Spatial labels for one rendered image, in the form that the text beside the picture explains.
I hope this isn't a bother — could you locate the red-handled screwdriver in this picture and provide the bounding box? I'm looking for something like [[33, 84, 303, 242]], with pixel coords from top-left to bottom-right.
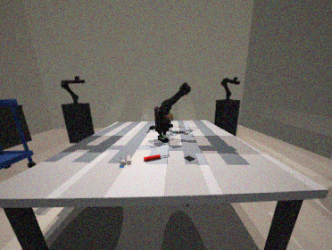
[[144, 154, 170, 162]]

